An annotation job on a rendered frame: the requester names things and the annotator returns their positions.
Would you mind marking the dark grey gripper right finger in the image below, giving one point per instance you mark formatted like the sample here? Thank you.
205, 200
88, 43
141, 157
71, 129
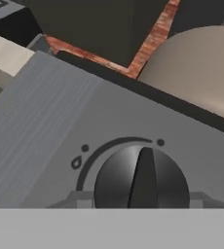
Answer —
196, 201

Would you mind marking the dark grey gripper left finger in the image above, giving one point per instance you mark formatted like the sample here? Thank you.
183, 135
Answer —
84, 200

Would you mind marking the black round stove knob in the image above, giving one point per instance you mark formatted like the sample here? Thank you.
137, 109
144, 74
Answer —
117, 181

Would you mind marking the grey stove with black hob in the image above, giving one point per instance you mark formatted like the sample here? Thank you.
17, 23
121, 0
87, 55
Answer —
182, 142

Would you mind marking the beige pot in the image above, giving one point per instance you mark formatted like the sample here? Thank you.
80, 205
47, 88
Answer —
195, 68

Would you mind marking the black appliance with grey panel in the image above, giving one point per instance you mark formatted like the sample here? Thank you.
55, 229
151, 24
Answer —
10, 24

